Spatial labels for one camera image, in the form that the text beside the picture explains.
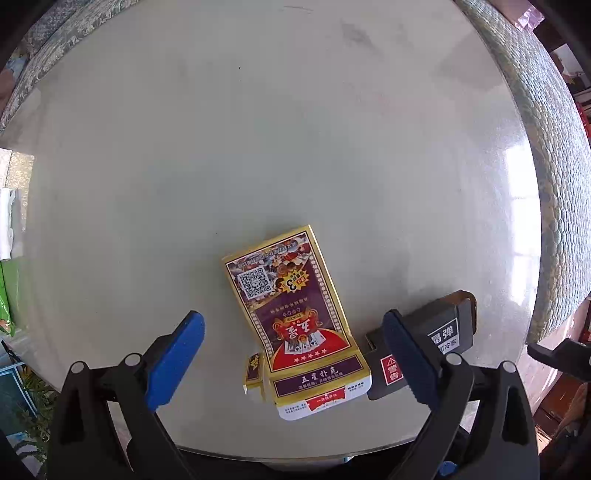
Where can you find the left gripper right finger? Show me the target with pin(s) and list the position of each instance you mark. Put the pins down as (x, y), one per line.
(480, 419)

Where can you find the playing card box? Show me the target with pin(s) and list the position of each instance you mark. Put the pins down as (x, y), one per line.
(309, 359)

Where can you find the green chips bag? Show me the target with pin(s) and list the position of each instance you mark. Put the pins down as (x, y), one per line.
(11, 298)

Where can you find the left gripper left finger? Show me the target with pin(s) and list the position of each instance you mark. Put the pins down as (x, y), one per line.
(105, 424)

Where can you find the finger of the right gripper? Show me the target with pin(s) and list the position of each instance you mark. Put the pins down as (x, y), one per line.
(569, 357)

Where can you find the black gel ball box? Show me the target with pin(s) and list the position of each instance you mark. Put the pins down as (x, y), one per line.
(450, 322)

